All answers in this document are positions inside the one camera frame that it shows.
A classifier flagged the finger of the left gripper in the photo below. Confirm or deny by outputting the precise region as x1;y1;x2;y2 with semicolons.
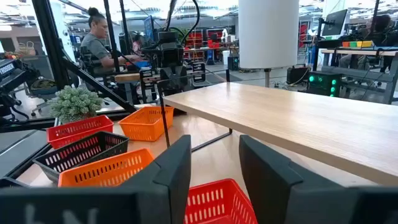
174;67;187;94
161;67;175;96

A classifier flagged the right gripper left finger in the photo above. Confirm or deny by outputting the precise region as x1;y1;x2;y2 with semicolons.
123;134;192;224

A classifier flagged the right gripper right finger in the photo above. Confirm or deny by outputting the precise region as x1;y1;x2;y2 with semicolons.
238;134;358;224

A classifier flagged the orange plastic slotted basket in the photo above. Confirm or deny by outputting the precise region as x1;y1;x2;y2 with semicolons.
57;147;155;188
118;106;175;142

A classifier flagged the red plastic slotted basket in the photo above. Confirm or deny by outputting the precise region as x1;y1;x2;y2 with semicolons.
183;178;259;224
46;114;114;149

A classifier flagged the black plastic slotted basket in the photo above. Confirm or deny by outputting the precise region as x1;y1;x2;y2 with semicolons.
32;131;130;184

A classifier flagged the red storage rack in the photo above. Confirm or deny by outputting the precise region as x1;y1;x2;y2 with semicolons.
185;29;224;50

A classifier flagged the wooden desk top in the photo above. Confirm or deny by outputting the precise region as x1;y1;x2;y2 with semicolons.
114;72;162;83

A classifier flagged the person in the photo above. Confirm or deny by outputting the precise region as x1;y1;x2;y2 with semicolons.
79;6;144;75
131;32;143;55
338;14;398;72

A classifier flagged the computer monitor with blue screen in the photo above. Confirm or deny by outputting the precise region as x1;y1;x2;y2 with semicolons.
143;15;155;43

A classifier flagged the small green artificial plant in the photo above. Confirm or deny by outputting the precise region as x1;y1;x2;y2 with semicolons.
48;85;103;124

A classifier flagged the black equipment case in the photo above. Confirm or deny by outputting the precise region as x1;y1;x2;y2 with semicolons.
285;65;310;85

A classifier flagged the black computer with green lights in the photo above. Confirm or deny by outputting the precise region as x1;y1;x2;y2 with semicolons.
306;70;343;98

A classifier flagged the grey office chair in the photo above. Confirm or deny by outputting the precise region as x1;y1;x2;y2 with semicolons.
23;54;80;118

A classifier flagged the dark computer monitor on stand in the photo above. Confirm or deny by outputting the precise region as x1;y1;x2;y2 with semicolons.
322;9;348;37

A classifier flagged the grey workbench with wooden top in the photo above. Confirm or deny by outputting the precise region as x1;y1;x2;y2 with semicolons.
320;46;398;105

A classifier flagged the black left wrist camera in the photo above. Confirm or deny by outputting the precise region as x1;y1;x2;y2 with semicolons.
157;30;185;68

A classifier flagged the wooden shelf with black frame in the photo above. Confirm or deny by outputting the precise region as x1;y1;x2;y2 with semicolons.
157;68;398;187

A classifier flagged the black aluminium table frame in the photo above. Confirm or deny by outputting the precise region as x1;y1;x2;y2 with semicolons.
0;0;187;187

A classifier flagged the wicker basket with handle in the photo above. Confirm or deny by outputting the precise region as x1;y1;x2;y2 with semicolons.
17;40;37;57

